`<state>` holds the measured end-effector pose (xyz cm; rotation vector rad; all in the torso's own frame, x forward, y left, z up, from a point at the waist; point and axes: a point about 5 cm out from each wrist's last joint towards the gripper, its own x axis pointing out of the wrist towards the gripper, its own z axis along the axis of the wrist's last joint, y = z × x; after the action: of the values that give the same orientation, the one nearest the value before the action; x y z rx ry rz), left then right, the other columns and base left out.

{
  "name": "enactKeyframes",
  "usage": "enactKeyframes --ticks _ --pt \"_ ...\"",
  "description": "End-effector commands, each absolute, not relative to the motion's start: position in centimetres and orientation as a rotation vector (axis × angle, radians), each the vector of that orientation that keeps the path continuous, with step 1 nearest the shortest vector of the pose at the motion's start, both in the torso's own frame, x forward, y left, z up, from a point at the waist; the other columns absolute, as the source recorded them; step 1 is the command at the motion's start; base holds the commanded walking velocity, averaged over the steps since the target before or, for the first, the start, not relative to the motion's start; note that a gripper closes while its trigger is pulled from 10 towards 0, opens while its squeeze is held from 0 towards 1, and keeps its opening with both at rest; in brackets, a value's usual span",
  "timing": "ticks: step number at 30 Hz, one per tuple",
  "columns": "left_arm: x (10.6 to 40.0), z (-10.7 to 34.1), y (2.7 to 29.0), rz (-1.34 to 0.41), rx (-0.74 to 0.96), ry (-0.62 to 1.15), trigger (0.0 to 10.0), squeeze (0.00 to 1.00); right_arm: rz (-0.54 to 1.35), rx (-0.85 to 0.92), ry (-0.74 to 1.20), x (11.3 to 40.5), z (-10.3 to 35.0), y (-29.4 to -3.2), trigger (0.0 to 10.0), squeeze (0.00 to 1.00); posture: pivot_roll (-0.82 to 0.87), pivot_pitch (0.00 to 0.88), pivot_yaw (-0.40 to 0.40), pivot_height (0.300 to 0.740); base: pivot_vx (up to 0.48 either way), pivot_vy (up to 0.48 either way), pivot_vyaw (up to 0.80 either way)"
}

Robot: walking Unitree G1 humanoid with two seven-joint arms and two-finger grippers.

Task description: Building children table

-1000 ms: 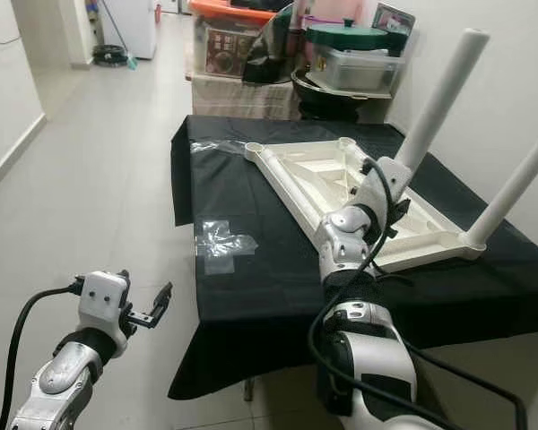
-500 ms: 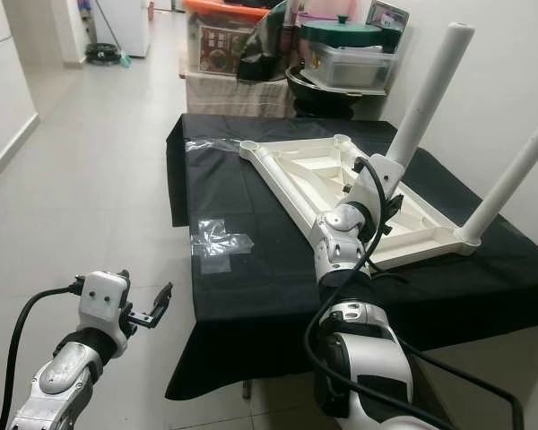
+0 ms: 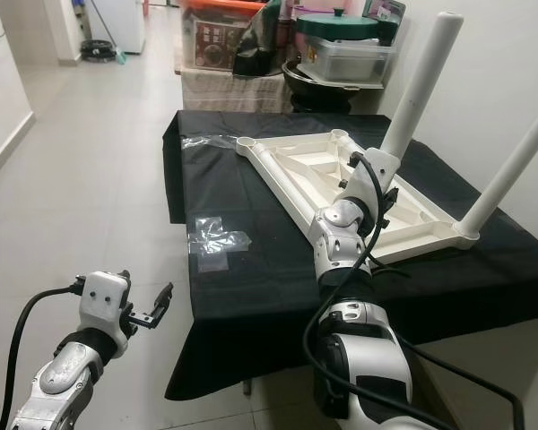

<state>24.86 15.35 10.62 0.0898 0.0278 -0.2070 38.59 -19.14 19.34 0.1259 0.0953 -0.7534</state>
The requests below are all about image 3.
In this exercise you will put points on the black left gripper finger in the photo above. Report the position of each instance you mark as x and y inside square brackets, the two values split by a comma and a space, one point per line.
[163, 301]
[124, 277]

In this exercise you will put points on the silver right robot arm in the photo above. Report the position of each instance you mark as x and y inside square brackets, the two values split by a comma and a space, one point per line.
[341, 251]

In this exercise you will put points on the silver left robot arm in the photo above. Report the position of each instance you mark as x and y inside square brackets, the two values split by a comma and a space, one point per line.
[63, 376]

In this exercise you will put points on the white plastic children table top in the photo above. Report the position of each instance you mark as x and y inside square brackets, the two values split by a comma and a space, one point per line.
[305, 166]

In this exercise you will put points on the clear crossed tape patch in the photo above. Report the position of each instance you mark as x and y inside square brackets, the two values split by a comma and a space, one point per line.
[215, 242]

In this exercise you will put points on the black tablecloth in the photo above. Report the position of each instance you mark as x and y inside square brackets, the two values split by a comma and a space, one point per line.
[260, 313]

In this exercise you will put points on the beige patterned table cloth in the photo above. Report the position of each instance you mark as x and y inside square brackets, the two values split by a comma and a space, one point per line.
[229, 94]

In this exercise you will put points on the broom with teal head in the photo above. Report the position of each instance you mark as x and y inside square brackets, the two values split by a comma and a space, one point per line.
[122, 58]

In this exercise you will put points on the black round floor device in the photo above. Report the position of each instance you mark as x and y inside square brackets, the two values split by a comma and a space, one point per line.
[100, 52]

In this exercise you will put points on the storage box with orange lid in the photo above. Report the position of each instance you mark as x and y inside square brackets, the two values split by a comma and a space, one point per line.
[215, 40]

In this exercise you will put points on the black round wok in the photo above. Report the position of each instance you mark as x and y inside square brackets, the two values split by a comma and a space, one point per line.
[318, 97]

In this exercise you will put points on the black plastic bag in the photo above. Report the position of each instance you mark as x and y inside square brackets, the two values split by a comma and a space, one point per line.
[260, 54]

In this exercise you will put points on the clear plastic storage bin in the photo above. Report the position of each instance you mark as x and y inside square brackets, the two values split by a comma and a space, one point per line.
[350, 61]

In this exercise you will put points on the dark green round lid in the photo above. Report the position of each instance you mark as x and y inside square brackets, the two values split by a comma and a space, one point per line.
[336, 27]

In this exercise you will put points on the pink plastic bin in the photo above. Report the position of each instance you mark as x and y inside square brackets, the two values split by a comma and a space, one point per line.
[314, 7]

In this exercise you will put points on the dark carton with colourful print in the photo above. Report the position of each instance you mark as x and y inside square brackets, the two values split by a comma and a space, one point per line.
[386, 11]

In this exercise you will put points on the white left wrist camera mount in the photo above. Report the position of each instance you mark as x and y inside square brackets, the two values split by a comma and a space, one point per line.
[103, 300]

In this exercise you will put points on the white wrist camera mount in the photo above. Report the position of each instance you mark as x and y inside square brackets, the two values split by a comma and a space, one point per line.
[372, 175]
[103, 300]

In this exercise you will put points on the grey metal table frame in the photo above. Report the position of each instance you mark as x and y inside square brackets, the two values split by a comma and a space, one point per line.
[247, 385]

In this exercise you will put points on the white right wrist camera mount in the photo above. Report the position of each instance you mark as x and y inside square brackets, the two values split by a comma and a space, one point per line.
[372, 175]

